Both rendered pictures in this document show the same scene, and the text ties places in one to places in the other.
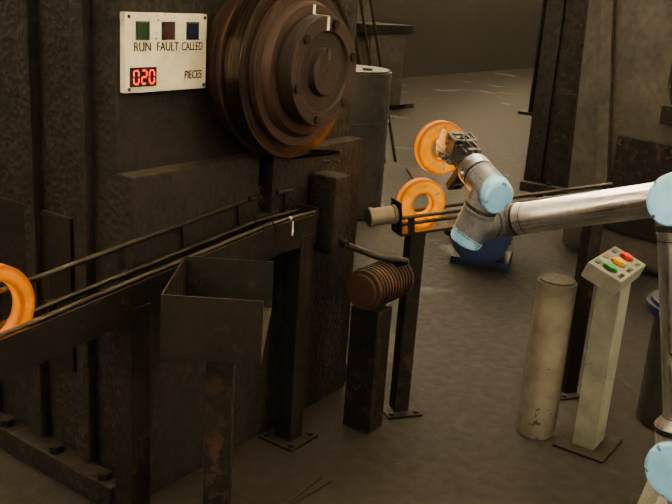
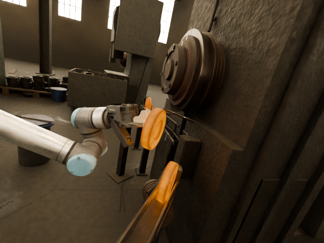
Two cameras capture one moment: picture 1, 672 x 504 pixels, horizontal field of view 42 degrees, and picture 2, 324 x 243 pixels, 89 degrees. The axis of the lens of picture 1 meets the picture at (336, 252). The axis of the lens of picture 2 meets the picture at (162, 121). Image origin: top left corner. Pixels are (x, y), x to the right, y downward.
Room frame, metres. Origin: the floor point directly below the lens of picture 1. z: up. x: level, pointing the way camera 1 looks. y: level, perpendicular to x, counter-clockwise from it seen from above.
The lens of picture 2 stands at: (2.88, -0.73, 1.11)
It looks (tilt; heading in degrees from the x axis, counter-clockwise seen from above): 17 degrees down; 127
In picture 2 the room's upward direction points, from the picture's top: 12 degrees clockwise
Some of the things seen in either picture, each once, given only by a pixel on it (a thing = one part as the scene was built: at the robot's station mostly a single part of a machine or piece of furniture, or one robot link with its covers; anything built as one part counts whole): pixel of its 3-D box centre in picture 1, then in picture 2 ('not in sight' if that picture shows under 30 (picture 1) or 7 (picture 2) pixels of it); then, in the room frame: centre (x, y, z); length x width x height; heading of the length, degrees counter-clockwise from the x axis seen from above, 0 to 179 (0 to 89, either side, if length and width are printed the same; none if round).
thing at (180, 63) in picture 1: (165, 52); not in sight; (2.09, 0.44, 1.15); 0.26 x 0.02 x 0.18; 146
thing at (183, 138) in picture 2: (327, 212); (185, 156); (2.51, 0.03, 0.68); 0.11 x 0.08 x 0.24; 56
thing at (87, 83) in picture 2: not in sight; (98, 90); (-0.34, 1.15, 0.39); 1.03 x 0.83 x 0.79; 60
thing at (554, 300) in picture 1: (546, 357); not in sight; (2.51, -0.68, 0.26); 0.12 x 0.12 x 0.52
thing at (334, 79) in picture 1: (319, 71); (171, 70); (2.26, 0.07, 1.11); 0.28 x 0.06 x 0.28; 146
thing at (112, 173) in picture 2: (216, 428); (123, 142); (1.74, 0.24, 0.36); 0.26 x 0.20 x 0.72; 1
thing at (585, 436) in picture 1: (602, 353); not in sight; (2.46, -0.84, 0.31); 0.24 x 0.16 x 0.62; 146
